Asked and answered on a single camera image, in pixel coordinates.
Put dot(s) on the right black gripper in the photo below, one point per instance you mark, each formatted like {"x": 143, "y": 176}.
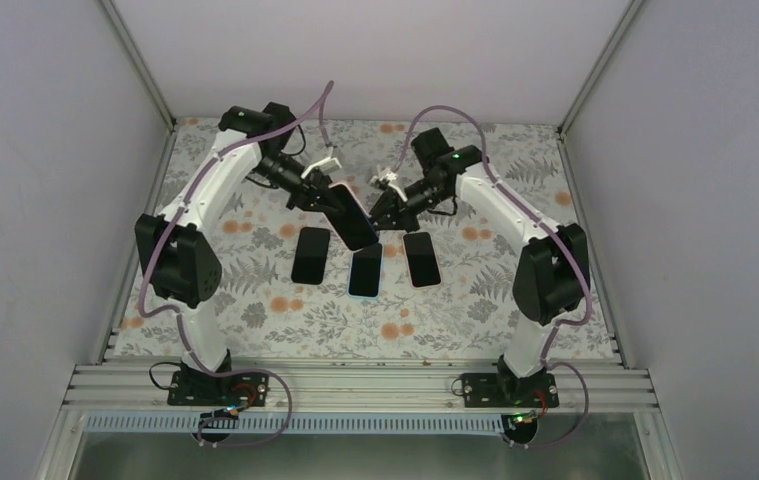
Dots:
{"x": 399, "y": 218}

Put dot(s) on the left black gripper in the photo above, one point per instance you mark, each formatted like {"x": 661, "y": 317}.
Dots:
{"x": 315, "y": 184}

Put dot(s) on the blue phone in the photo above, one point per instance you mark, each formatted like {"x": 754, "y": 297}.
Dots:
{"x": 350, "y": 221}

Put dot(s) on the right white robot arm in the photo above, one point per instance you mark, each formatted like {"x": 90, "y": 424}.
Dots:
{"x": 552, "y": 276}

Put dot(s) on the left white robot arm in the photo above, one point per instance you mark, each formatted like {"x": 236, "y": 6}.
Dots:
{"x": 181, "y": 270}

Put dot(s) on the phone in beige case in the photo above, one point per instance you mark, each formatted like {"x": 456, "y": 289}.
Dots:
{"x": 421, "y": 259}

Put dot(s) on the phone in light-blue case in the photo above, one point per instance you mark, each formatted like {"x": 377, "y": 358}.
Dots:
{"x": 366, "y": 272}

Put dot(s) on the phone in black case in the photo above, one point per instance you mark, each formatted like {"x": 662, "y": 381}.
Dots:
{"x": 310, "y": 256}

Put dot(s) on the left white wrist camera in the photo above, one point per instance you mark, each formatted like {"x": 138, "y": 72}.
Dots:
{"x": 324, "y": 166}

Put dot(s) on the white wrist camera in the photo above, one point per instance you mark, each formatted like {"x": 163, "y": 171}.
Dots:
{"x": 384, "y": 180}
{"x": 324, "y": 166}

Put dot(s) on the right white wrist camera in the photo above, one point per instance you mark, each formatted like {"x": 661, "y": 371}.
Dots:
{"x": 384, "y": 180}

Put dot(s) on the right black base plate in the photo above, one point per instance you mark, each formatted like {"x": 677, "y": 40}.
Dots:
{"x": 495, "y": 390}

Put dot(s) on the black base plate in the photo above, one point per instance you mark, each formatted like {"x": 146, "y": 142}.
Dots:
{"x": 495, "y": 390}
{"x": 193, "y": 388}

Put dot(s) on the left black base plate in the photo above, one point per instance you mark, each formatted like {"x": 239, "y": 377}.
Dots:
{"x": 193, "y": 388}

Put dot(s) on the perforated cable duct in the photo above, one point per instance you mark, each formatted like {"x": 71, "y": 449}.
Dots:
{"x": 300, "y": 423}

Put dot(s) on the aluminium rail frame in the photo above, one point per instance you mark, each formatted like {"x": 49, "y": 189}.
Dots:
{"x": 395, "y": 387}

